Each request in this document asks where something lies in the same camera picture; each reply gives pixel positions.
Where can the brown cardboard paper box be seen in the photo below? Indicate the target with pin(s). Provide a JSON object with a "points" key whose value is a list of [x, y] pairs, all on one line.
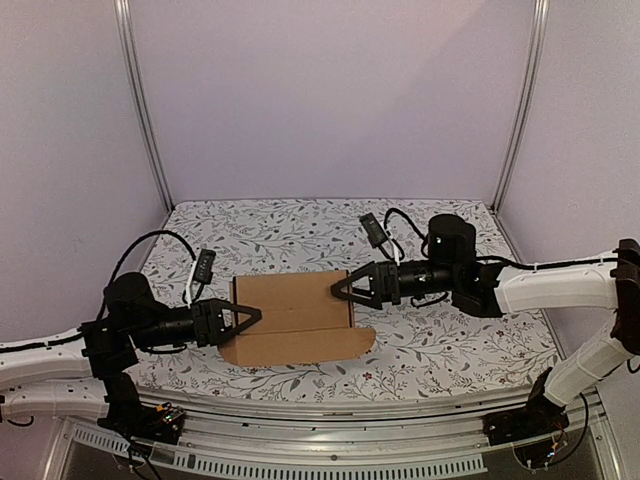
{"points": [[302, 322]]}

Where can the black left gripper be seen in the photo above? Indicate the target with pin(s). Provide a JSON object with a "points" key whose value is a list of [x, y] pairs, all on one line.
{"points": [[208, 329]]}

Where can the left aluminium frame post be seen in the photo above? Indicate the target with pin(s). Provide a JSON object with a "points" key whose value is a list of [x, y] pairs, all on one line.
{"points": [[126, 33]]}

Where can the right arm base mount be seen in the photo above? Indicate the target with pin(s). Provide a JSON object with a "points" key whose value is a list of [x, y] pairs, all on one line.
{"points": [[525, 425]]}

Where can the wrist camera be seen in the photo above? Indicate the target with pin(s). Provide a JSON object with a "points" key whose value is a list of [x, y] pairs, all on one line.
{"points": [[380, 239], [200, 273]]}

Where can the right aluminium frame post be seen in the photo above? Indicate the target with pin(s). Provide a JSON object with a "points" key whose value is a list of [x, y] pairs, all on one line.
{"points": [[534, 55]]}

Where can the aluminium front rail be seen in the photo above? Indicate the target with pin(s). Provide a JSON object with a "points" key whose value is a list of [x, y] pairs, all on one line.
{"points": [[426, 438]]}

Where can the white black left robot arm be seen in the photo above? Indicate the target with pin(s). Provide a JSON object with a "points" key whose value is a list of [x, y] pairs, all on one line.
{"points": [[83, 372]]}

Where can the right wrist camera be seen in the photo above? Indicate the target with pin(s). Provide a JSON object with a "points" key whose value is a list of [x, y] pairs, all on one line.
{"points": [[380, 239]]}

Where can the aluminium frame post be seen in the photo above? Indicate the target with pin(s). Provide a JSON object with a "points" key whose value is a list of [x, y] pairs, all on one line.
{"points": [[534, 55], [126, 33]]}

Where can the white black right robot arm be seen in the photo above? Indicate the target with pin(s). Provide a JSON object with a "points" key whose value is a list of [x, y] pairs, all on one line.
{"points": [[492, 287]]}

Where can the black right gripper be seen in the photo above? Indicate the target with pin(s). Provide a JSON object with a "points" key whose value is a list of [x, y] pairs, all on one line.
{"points": [[385, 282]]}

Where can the floral patterned table mat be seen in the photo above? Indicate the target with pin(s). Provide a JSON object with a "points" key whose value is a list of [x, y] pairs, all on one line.
{"points": [[418, 353]]}

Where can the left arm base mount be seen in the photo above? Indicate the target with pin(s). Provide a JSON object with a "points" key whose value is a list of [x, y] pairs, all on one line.
{"points": [[128, 417]]}

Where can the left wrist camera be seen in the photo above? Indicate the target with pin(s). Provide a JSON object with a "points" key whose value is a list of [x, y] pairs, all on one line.
{"points": [[200, 273]]}

